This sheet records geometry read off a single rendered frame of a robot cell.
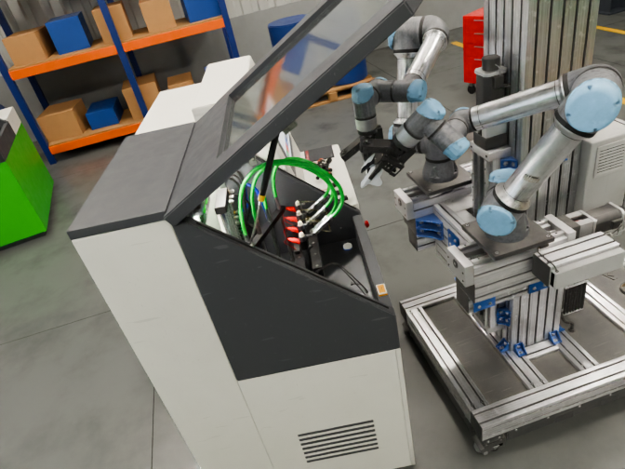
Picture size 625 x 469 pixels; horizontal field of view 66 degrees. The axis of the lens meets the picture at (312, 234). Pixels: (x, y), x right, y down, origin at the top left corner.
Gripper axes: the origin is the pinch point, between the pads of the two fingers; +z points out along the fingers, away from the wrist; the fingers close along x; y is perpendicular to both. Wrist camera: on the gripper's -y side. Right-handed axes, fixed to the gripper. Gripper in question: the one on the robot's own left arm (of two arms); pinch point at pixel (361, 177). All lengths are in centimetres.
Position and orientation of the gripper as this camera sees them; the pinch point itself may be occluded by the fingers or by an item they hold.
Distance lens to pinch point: 167.4
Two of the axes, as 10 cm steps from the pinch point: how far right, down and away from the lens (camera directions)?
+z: -5.2, 5.5, 6.6
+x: 0.8, -7.4, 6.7
